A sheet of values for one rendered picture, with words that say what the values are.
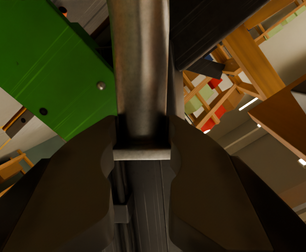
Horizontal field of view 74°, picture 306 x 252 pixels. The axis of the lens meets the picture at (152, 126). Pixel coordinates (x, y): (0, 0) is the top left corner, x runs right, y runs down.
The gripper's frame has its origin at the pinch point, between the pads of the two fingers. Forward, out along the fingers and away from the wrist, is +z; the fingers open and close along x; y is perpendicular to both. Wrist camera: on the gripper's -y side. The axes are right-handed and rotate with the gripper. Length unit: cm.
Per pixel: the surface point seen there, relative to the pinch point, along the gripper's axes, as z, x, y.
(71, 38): 12.8, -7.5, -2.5
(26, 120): 24.1, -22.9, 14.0
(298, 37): 800, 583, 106
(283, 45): 802, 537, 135
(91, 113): 12.1, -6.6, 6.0
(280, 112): 39, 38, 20
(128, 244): 5.8, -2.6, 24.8
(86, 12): 64, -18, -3
